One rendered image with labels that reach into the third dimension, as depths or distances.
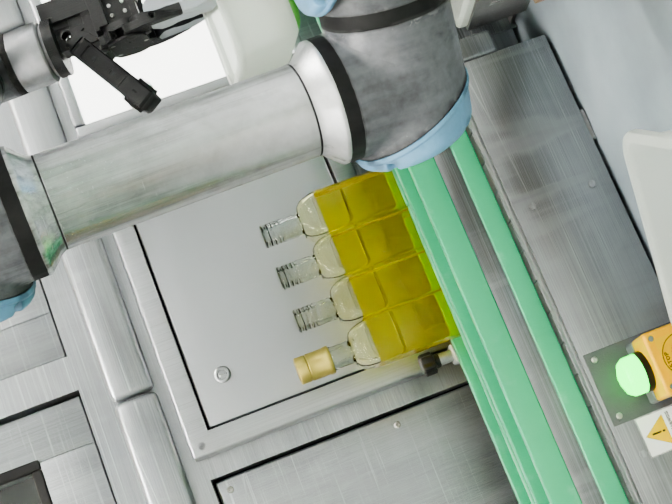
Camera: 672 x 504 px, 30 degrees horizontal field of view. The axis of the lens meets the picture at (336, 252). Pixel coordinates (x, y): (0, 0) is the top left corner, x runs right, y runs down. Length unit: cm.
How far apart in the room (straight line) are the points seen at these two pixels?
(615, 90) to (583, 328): 26
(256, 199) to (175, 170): 66
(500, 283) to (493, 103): 21
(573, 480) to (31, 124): 88
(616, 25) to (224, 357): 68
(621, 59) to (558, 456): 43
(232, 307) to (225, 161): 63
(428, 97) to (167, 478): 74
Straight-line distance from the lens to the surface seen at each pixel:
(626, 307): 144
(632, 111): 137
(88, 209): 105
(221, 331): 167
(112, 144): 106
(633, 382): 137
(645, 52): 130
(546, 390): 142
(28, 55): 151
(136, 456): 166
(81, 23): 153
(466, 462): 170
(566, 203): 145
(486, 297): 143
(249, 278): 169
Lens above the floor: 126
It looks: 7 degrees down
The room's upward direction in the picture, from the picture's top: 110 degrees counter-clockwise
